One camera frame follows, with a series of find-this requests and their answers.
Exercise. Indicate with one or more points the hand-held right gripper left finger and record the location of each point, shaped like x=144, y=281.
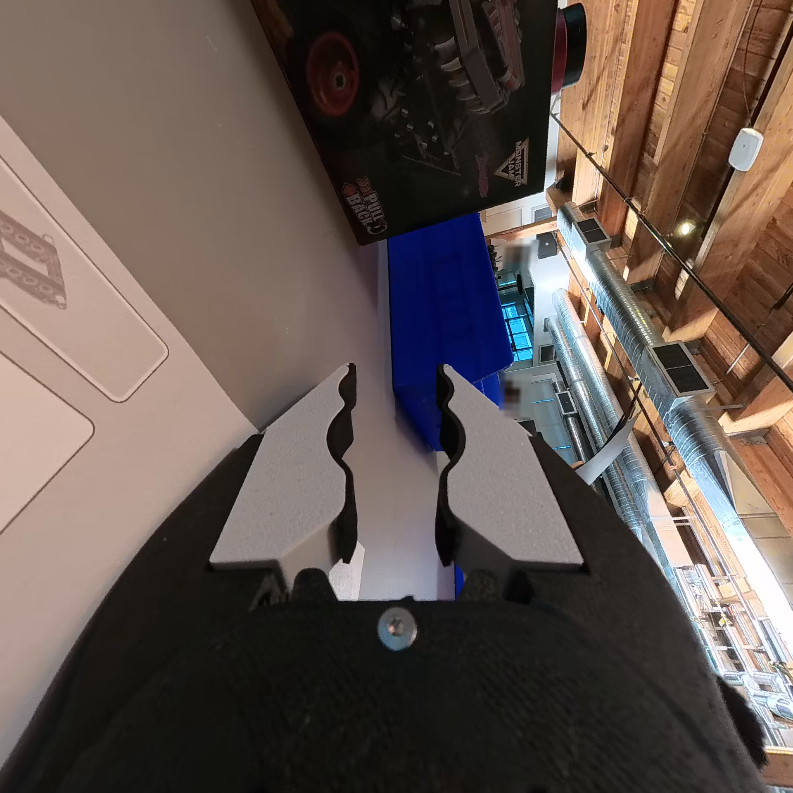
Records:
x=291, y=489

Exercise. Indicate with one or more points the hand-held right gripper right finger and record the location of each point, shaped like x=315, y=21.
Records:
x=508, y=495

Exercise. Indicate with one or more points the blue plastic bin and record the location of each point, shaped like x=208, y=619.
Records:
x=446, y=310

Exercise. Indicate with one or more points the metal rack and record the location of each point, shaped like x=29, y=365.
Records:
x=725, y=619

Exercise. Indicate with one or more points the white instruction booklet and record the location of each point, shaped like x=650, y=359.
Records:
x=93, y=322

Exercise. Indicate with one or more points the black ceiling conduit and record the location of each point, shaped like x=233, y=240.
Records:
x=681, y=263

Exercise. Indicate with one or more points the ceiling spot lamp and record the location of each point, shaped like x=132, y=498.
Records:
x=685, y=228

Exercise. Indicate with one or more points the black printed toy box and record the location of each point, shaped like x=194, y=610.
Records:
x=433, y=155

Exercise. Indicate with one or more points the dark red cylindrical container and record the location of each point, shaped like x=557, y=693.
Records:
x=570, y=43

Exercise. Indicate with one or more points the slim silver ventilation duct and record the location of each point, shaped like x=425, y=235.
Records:
x=582, y=378

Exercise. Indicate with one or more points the large silver ventilation duct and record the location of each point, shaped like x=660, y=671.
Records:
x=626, y=297

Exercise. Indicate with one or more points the white wall sensor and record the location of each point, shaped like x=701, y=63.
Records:
x=745, y=148

